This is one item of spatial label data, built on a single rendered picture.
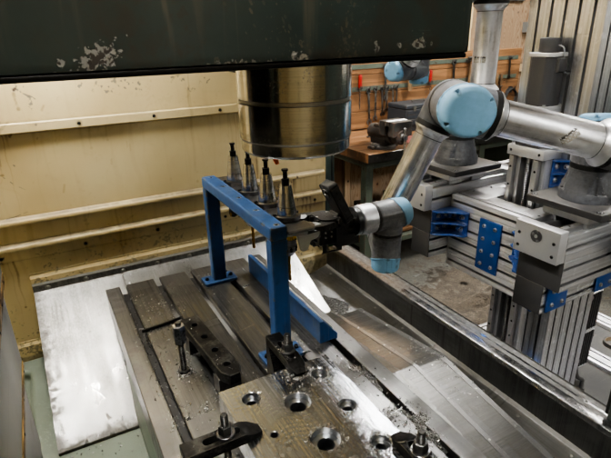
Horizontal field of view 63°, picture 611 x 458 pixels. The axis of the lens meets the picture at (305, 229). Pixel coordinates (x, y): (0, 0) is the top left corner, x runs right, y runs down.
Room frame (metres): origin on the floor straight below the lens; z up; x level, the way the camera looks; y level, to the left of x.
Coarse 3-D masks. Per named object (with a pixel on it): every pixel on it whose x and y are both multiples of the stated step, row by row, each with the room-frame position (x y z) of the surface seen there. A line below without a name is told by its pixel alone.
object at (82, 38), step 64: (0, 0) 0.45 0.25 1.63; (64, 0) 0.47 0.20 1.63; (128, 0) 0.50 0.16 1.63; (192, 0) 0.52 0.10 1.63; (256, 0) 0.55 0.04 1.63; (320, 0) 0.59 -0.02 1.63; (384, 0) 0.63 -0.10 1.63; (448, 0) 0.68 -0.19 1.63; (0, 64) 0.44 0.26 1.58; (64, 64) 0.47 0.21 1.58; (128, 64) 0.49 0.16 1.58; (192, 64) 0.52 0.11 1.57; (256, 64) 0.56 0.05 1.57; (320, 64) 0.59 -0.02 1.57
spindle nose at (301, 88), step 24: (240, 72) 0.67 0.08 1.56; (264, 72) 0.64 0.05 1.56; (288, 72) 0.63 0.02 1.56; (312, 72) 0.64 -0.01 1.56; (336, 72) 0.66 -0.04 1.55; (240, 96) 0.68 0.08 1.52; (264, 96) 0.64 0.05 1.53; (288, 96) 0.63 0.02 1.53; (312, 96) 0.64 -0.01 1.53; (336, 96) 0.66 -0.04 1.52; (240, 120) 0.69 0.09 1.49; (264, 120) 0.64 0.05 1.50; (288, 120) 0.63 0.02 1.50; (312, 120) 0.64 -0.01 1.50; (336, 120) 0.66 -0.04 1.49; (264, 144) 0.65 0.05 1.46; (288, 144) 0.63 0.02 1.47; (312, 144) 0.64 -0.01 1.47; (336, 144) 0.66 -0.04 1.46
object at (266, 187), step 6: (264, 174) 1.12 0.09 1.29; (270, 174) 1.13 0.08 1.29; (264, 180) 1.12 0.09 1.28; (270, 180) 1.13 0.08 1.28; (264, 186) 1.12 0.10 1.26; (270, 186) 1.12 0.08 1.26; (264, 192) 1.12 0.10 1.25; (270, 192) 1.12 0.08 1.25; (258, 198) 1.13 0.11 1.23; (264, 198) 1.12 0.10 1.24; (270, 198) 1.12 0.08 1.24
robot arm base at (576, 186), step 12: (576, 168) 1.27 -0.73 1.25; (588, 168) 1.25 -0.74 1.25; (600, 168) 1.24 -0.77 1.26; (564, 180) 1.32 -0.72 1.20; (576, 180) 1.26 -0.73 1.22; (588, 180) 1.24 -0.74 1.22; (600, 180) 1.23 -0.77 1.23; (564, 192) 1.28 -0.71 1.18; (576, 192) 1.25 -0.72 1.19; (588, 192) 1.23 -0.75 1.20; (600, 192) 1.23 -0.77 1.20; (588, 204) 1.23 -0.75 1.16; (600, 204) 1.22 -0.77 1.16
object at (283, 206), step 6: (282, 186) 1.03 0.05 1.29; (288, 186) 1.03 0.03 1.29; (282, 192) 1.03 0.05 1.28; (288, 192) 1.03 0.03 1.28; (282, 198) 1.02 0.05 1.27; (288, 198) 1.02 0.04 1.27; (282, 204) 1.02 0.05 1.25; (288, 204) 1.02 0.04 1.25; (294, 204) 1.03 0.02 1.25; (282, 210) 1.02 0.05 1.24; (288, 210) 1.02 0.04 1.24; (294, 210) 1.03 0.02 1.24; (282, 216) 1.02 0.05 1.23; (288, 216) 1.02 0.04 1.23
